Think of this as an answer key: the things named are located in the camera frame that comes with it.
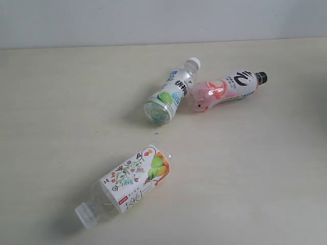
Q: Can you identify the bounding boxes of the floral label clear bottle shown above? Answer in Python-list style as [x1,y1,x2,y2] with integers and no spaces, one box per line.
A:
[75,142,173,229]

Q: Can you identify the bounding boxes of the lime label clear bottle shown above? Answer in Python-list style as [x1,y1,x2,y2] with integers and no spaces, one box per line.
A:
[144,57,201,126]

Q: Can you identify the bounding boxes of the pink peach drink bottle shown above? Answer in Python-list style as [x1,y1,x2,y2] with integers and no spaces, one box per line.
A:
[188,70,268,112]

